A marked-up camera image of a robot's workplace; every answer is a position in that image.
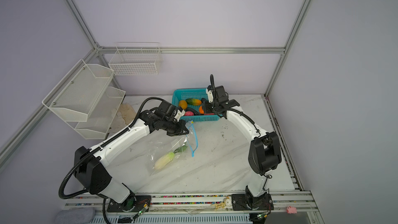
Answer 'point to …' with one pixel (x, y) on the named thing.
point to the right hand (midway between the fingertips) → (204, 105)
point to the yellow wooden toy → (218, 205)
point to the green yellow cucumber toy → (193, 101)
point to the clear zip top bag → (171, 145)
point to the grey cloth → (75, 215)
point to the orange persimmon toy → (201, 111)
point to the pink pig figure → (291, 210)
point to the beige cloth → (128, 112)
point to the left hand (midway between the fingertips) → (188, 133)
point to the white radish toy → (167, 158)
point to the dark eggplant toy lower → (194, 112)
